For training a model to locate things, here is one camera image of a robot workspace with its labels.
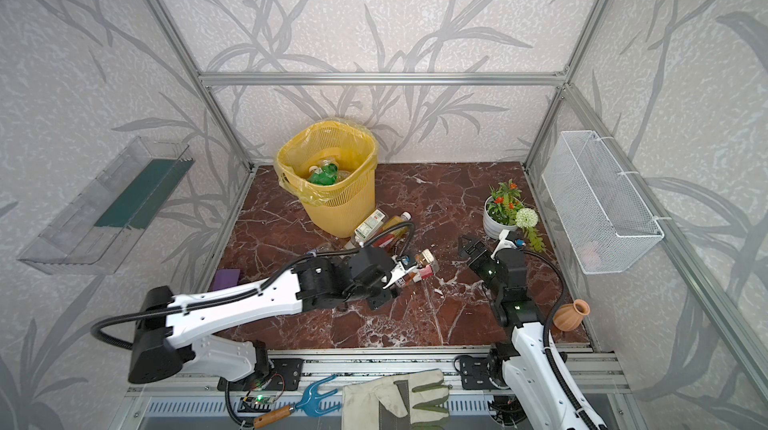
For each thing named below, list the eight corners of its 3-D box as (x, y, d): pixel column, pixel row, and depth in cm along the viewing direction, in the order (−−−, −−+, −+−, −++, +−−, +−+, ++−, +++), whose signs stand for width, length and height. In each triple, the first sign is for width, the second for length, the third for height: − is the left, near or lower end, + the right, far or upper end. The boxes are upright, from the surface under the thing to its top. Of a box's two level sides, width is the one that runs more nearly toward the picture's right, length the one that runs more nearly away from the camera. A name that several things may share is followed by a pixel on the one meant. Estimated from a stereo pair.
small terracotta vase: (556, 332, 82) (577, 318, 72) (551, 315, 85) (570, 299, 75) (571, 332, 82) (593, 318, 72) (565, 315, 85) (586, 299, 75)
